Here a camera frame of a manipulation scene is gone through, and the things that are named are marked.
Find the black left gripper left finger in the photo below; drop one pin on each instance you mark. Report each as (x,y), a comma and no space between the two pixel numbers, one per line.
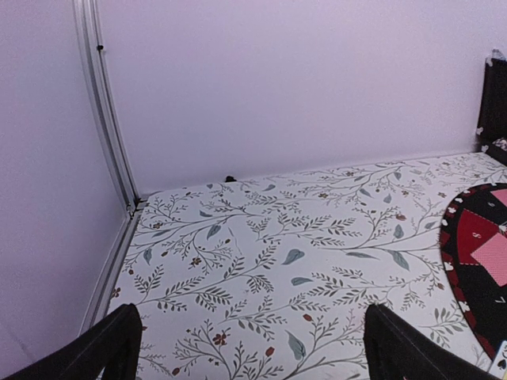
(108,350)

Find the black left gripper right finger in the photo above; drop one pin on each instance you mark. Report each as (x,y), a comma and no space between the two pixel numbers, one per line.
(396,350)

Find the three of spades card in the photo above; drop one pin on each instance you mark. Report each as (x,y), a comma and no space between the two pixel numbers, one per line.
(498,367)

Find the face down card seat eight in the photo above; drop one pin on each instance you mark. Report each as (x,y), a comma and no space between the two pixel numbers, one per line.
(492,256)

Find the round red black poker mat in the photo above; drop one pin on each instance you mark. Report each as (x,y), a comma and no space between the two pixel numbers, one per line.
(472,218)

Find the black poker chip case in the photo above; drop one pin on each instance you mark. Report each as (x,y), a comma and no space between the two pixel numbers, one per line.
(491,127)

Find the left aluminium frame post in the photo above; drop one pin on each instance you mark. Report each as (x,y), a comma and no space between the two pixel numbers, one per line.
(92,51)

